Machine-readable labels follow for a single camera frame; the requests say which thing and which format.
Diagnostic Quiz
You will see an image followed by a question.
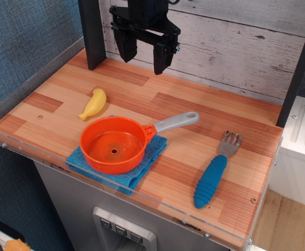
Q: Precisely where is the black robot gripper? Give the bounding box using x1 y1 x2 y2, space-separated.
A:
109 1 180 75

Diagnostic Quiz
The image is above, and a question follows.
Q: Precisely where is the orange pan with grey handle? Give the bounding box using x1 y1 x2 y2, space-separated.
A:
80 111 199 175

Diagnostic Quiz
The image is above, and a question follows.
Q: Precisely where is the yellow toy banana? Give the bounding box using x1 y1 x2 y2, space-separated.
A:
78 88 107 120

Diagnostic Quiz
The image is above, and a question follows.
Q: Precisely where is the blue folded cloth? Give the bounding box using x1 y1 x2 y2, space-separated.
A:
66 135 167 195

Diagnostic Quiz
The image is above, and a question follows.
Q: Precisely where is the clear acrylic table guard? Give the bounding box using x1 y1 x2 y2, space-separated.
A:
0 40 282 250

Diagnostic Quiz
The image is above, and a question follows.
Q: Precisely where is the grey cabinet with dispenser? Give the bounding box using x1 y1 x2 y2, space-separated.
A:
35 162 227 250

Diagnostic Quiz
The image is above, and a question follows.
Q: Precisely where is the white toy sink unit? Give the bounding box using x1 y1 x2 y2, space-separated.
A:
268 97 305 205

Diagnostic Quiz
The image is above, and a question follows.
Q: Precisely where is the orange object bottom left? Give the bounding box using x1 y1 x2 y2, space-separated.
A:
4 239 32 251

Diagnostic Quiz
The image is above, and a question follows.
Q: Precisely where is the dark grey left post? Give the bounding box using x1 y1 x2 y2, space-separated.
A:
78 0 106 70

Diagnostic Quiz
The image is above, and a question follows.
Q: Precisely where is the dark grey post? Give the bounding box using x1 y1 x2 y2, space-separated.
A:
78 0 106 70
276 42 305 128

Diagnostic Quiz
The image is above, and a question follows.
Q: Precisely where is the fork with blue handle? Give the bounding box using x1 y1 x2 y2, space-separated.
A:
193 131 243 209

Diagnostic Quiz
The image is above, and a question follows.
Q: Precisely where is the dark grey right post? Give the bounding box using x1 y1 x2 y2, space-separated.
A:
276 42 305 128

